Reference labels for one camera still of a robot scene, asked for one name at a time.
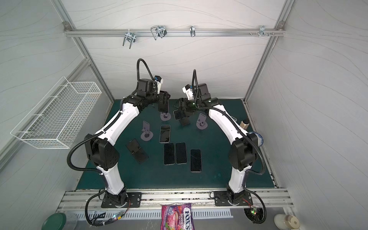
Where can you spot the blue white ceramic bowl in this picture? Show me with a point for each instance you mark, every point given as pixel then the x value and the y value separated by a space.
pixel 260 139

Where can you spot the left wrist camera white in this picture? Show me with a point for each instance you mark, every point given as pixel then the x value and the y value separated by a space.
pixel 159 82

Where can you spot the metal ring hook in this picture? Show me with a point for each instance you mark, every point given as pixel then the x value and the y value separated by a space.
pixel 192 31

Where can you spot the metal hook clamp right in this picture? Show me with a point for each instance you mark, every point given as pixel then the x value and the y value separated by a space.
pixel 262 32

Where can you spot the white cup at corner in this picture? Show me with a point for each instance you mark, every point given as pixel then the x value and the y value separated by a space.
pixel 286 222

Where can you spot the metal hook clamp left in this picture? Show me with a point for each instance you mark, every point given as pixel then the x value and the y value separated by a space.
pixel 129 39

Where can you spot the white vented strip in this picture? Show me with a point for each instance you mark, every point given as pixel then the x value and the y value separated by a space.
pixel 157 214

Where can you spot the black folding phone stand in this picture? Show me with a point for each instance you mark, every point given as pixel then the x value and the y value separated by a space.
pixel 137 151

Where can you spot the phone silver edge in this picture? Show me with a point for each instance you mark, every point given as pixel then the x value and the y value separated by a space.
pixel 165 132

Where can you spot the metal hook clamp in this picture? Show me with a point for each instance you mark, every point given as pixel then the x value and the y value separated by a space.
pixel 129 39
pixel 262 32
pixel 158 31

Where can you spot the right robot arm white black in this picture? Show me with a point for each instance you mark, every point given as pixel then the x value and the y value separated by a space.
pixel 244 155

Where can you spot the purple Fox's candy bag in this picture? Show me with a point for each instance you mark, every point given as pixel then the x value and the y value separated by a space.
pixel 177 217

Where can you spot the green round lid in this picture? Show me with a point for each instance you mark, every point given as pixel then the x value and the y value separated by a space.
pixel 56 221

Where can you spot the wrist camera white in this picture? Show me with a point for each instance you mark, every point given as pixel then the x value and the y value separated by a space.
pixel 189 92
pixel 159 82

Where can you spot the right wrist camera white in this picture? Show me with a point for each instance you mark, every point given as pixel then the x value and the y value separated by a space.
pixel 189 92

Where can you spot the left round grey stand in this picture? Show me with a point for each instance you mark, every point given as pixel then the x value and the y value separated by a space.
pixel 146 135

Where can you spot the small beige bottle black cap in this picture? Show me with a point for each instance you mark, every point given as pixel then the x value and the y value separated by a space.
pixel 245 123

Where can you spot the metal hook clamp middle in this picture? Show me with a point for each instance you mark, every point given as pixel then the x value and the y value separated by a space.
pixel 158 31

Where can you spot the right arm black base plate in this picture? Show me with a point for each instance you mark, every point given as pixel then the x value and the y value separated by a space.
pixel 220 198

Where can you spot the black fan at right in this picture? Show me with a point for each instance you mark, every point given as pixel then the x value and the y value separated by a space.
pixel 255 215

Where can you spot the aluminium top crossbar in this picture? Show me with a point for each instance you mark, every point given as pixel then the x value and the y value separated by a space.
pixel 170 32

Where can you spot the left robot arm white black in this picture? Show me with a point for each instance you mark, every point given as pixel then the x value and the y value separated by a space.
pixel 100 146

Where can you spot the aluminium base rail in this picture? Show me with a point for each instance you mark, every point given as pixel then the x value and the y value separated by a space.
pixel 199 198

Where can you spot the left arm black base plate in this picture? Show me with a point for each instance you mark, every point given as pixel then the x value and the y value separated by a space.
pixel 133 199

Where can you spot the right round grey stand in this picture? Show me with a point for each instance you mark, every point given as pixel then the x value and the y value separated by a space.
pixel 201 122

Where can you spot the white wire basket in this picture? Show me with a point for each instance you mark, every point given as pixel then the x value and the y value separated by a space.
pixel 57 118

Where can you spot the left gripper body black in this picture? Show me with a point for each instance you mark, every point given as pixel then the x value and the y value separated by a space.
pixel 152 98

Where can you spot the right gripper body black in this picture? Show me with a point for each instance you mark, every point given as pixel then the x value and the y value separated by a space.
pixel 182 104

